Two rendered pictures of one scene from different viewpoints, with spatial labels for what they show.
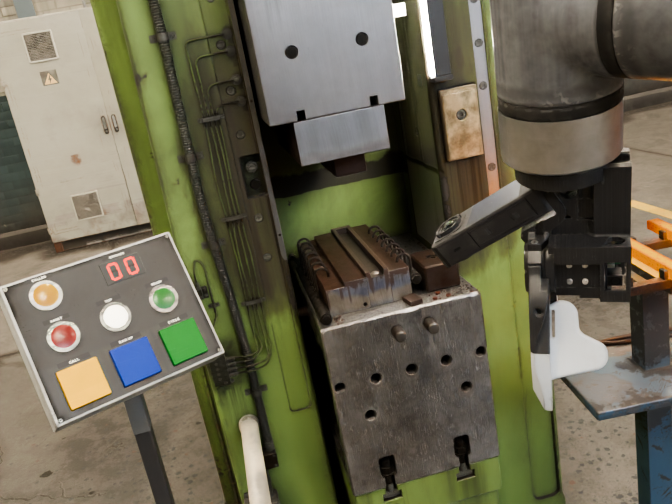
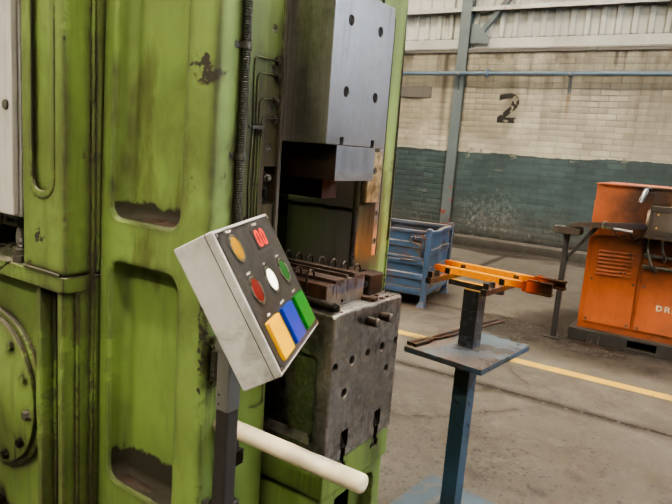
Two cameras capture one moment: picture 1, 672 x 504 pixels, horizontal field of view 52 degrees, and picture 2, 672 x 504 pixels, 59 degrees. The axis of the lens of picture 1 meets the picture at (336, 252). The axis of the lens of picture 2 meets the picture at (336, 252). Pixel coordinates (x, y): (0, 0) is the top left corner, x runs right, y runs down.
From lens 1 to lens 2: 1.30 m
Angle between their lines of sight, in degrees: 47
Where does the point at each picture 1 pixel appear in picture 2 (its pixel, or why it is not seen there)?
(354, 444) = (332, 420)
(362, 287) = (343, 286)
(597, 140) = not seen: outside the picture
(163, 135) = (224, 130)
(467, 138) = (374, 188)
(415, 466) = (355, 437)
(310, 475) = (248, 473)
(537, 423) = not seen: hidden behind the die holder
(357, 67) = (370, 117)
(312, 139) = (342, 161)
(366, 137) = (364, 169)
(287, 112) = (336, 136)
